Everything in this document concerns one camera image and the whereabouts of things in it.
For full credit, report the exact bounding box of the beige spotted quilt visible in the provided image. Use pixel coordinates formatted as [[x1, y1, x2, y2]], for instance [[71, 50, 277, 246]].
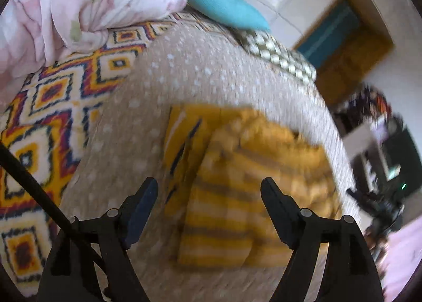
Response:
[[61, 24, 358, 301]]

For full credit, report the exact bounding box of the olive white dotted pillow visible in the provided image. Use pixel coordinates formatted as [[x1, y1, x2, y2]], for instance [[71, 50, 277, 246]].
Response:
[[232, 29, 317, 85]]

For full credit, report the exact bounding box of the pink floral comforter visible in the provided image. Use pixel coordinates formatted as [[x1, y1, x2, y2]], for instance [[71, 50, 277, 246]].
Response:
[[1, 0, 188, 110]]

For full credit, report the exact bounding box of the teal cushion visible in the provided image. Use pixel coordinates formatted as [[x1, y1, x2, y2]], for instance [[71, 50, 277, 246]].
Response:
[[188, 0, 270, 32]]

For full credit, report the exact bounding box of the wooden door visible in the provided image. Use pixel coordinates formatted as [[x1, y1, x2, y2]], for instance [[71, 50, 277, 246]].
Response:
[[295, 0, 394, 108]]

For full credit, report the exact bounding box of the yellow striped small garment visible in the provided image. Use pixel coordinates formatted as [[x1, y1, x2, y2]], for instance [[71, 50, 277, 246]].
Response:
[[163, 104, 341, 270]]

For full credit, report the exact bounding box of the cluttered desk with electronics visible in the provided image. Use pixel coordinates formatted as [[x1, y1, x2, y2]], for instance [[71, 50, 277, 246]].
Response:
[[332, 84, 421, 276]]

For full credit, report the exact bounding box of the colourful diamond pattern blanket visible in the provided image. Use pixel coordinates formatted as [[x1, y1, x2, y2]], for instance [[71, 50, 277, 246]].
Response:
[[1, 10, 228, 297]]

